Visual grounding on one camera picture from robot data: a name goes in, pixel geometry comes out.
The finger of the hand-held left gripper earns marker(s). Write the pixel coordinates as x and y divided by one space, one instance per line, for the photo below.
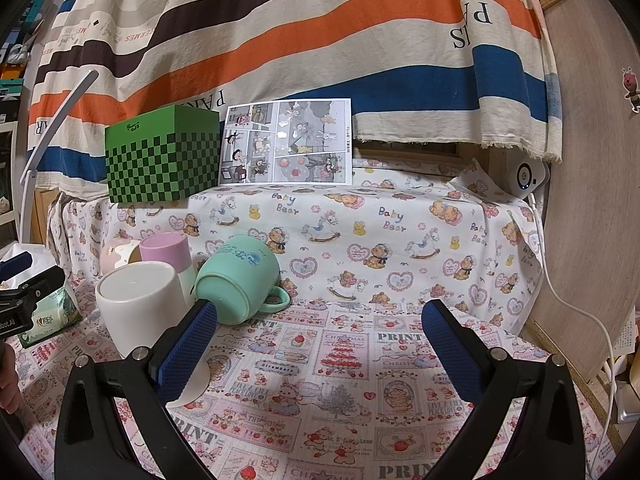
15 264
37 285

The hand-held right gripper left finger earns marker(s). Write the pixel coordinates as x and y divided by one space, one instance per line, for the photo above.
186 347

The green mug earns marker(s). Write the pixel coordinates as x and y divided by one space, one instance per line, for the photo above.
235 280

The pink patchwork print cloth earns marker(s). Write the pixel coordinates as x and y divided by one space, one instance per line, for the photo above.
320 390

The cluttered storage shelf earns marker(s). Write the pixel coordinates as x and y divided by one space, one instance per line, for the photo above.
15 75

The bear print cloth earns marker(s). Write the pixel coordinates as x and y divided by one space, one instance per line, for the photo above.
375 240

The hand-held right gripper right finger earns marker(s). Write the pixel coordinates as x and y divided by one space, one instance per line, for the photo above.
452 347

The person's left hand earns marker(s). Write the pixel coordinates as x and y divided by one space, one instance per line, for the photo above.
7 385

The comic picture card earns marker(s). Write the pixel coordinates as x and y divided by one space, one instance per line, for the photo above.
290 142

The wooden board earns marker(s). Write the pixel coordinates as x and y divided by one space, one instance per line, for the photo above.
590 185

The striped cloth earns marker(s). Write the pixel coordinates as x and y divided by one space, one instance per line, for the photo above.
310 35

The green checkered box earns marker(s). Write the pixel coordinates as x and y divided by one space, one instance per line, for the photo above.
160 160

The green wet wipes packet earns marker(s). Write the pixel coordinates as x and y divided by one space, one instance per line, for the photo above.
52 317

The cartoon wall sticker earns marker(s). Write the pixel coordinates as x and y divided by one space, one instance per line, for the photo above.
631 87

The small pink and white cup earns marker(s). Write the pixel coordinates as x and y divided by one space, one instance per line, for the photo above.
116 257

